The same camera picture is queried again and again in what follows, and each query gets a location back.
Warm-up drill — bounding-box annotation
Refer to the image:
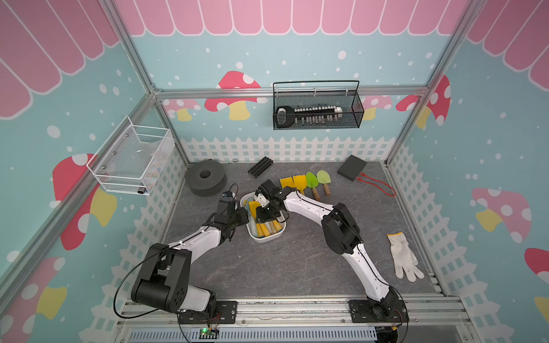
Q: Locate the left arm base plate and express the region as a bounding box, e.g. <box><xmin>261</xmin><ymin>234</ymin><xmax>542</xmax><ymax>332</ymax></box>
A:
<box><xmin>177</xmin><ymin>301</ymin><xmax>238</xmax><ymax>325</ymax></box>

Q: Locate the white work glove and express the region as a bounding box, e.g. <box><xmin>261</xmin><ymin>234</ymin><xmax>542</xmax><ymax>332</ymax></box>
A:
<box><xmin>387</xmin><ymin>232</ymin><xmax>425</xmax><ymax>282</ymax></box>

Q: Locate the black socket bit holder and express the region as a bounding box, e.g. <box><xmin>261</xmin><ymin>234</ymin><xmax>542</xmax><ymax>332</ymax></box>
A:
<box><xmin>273</xmin><ymin>106</ymin><xmax>343</xmax><ymax>129</ymax></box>

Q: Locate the red cable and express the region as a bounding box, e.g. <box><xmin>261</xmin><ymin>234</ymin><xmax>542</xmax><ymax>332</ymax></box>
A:
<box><xmin>357</xmin><ymin>171</ymin><xmax>397</xmax><ymax>198</ymax></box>

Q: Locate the light green shovel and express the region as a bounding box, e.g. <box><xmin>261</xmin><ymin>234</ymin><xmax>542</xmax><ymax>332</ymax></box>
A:
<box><xmin>316</xmin><ymin>170</ymin><xmax>332</xmax><ymax>197</ymax></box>

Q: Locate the red shovel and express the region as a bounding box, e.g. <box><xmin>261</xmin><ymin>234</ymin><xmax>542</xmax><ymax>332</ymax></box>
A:
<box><xmin>270</xmin><ymin>220</ymin><xmax>283</xmax><ymax>232</ymax></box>

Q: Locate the black mesh wall basket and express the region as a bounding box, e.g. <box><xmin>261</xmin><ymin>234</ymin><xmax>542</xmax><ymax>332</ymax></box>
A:
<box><xmin>272</xmin><ymin>80</ymin><xmax>365</xmax><ymax>130</ymax></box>

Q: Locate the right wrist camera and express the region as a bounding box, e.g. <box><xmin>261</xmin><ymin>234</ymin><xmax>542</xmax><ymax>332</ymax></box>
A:
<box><xmin>254</xmin><ymin>180</ymin><xmax>281</xmax><ymax>207</ymax></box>

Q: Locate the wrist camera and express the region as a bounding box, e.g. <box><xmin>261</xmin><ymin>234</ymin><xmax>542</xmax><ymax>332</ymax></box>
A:
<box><xmin>254</xmin><ymin>180</ymin><xmax>281</xmax><ymax>207</ymax></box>
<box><xmin>220</xmin><ymin>191</ymin><xmax>238</xmax><ymax>216</ymax></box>

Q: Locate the white plastic storage box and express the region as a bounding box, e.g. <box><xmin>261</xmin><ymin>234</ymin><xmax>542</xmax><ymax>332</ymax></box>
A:
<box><xmin>240</xmin><ymin>193</ymin><xmax>287</xmax><ymax>243</ymax></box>

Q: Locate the yellow shovel blue tip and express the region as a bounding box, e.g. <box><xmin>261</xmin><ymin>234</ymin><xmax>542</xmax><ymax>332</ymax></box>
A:
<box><xmin>293</xmin><ymin>175</ymin><xmax>307</xmax><ymax>195</ymax></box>

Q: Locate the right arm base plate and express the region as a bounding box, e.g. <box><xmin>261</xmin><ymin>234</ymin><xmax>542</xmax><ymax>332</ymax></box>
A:
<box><xmin>347</xmin><ymin>300</ymin><xmax>409</xmax><ymax>325</ymax></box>

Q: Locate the small green circuit board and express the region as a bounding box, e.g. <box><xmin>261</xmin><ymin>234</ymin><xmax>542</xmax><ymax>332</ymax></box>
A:
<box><xmin>199</xmin><ymin>328</ymin><xmax>220</xmax><ymax>340</ymax></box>

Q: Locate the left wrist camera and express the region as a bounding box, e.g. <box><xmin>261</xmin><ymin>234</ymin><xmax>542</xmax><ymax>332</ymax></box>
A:
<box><xmin>220</xmin><ymin>191</ymin><xmax>238</xmax><ymax>216</ymax></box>

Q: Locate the black ribbed bar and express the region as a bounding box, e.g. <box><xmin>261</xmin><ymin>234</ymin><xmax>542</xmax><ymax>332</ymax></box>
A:
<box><xmin>248</xmin><ymin>157</ymin><xmax>274</xmax><ymax>178</ymax></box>

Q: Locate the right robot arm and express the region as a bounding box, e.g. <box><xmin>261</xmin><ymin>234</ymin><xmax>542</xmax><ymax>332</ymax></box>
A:
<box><xmin>254</xmin><ymin>186</ymin><xmax>409</xmax><ymax>324</ymax></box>

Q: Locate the black flat box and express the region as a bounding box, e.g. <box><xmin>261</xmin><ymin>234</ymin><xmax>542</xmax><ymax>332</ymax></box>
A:
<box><xmin>337</xmin><ymin>155</ymin><xmax>367</xmax><ymax>182</ymax></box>

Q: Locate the grey slotted cable duct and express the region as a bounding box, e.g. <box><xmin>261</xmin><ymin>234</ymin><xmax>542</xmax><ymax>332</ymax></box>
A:
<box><xmin>127</xmin><ymin>327</ymin><xmax>378</xmax><ymax>342</ymax></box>

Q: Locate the green shovel wooden handle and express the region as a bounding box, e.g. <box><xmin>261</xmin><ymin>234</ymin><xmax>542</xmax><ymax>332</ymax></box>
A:
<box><xmin>306</xmin><ymin>171</ymin><xmax>320</xmax><ymax>202</ymax></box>

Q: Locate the dark grey foam roll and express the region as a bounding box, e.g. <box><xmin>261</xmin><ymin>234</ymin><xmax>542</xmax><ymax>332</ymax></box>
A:
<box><xmin>184</xmin><ymin>159</ymin><xmax>227</xmax><ymax>197</ymax></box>

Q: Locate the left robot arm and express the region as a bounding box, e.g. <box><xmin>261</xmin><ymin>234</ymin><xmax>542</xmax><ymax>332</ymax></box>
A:
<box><xmin>130</xmin><ymin>191</ymin><xmax>249</xmax><ymax>322</ymax></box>

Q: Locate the yellow shovel wooden handle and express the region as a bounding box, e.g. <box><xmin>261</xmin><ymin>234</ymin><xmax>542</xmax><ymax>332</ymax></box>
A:
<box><xmin>280</xmin><ymin>177</ymin><xmax>295</xmax><ymax>189</ymax></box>

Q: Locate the white wire wall basket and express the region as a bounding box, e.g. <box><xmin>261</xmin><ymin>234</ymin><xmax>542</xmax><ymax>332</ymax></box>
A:
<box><xmin>87</xmin><ymin>117</ymin><xmax>175</xmax><ymax>196</ymax></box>

